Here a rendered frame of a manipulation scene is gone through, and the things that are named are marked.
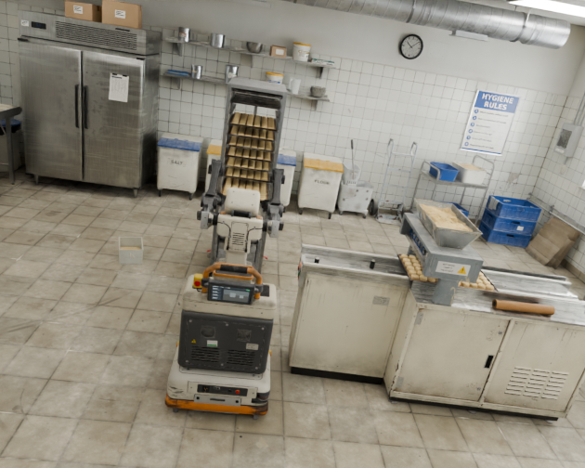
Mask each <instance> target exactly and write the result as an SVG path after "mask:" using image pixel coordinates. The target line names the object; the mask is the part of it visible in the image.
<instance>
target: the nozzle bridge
mask: <svg viewBox="0 0 585 468"><path fill-rule="evenodd" d="M411 229H412V230H411ZM410 231H411V232H410ZM413 232H415V233H414V234H416V235H417V237H418V238H419V241H421V243H422V245H423V246H424V248H425V250H426V252H428V254H427V257H426V260H425V259H424V256H423V255H422V252H420V250H419V248H417V245H416V244H415V241H414V240H413V238H412V236H411V235H412V234H413ZM399 233H400V234H401V235H405V236H406V238H407V239H408V241H409V249H408V253H407V254H410V255H415V254H417V256H418V258H419V260H420V261H421V263H422V265H423V271H422V273H423V275H424V276H425V277H430V278H437V279H438V280H437V283H436V286H435V291H434V294H433V297H432V300H431V301H432V303H433V304H434V305H441V306H451V305H452V302H453V299H454V296H455V293H456V291H457V288H458V285H459V282H460V281H463V282H470V283H476V282H477V279H478V276H479V273H480V270H481V267H482V265H483V263H484V260H483V259H482V258H481V257H480V256H479V254H478V253H477V252H476V251H475V250H474V249H473V247H472V246H471V245H470V244H469V245H467V246H466V247H465V248H464V249H455V248H449V247H442V246H438V245H437V243H436V242H435V240H434V239H433V237H432V236H431V235H430V233H429V232H428V230H427V229H426V228H425V226H424V225H423V223H422V222H421V220H420V217H419V215H418V214H410V213H404V214H403V218H402V222H401V226H400V229H399ZM410 234H411V235H410ZM414 234H413V236H414ZM410 246H411V247H412V249H413V250H414V252H415V253H414V252H413V251H412V250H411V248H410Z"/></svg>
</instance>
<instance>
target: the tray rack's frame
mask: <svg viewBox="0 0 585 468"><path fill-rule="evenodd" d="M229 83H231V87H233V88H239V89H245V90H251V91H257V92H263V93H268V94H275V95H281V96H283V93H284V92H287V90H286V87H285V84H273V83H268V82H262V81H256V80H250V79H244V78H239V77H233V78H232V79H231V80H230V81H229ZM254 256H255V252H254V253H251V252H249V253H247V258H246V261H249V262H252V267H253V269H255V270H256V271H258V266H255V262H254ZM220 258H226V251H224V249H220V248H219V252H218V256H217V260H216V262H214V264H215V263H218V261H219V259H220Z"/></svg>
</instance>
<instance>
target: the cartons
mask: <svg viewBox="0 0 585 468"><path fill-rule="evenodd" d="M65 17H68V18H73V19H78V20H88V21H94V22H102V23H105V24H110V25H116V26H122V27H127V28H133V29H142V6H141V5H136V4H130V3H125V2H119V1H113V0H102V6H96V5H91V4H85V3H78V2H73V1H66V0H65Z"/></svg>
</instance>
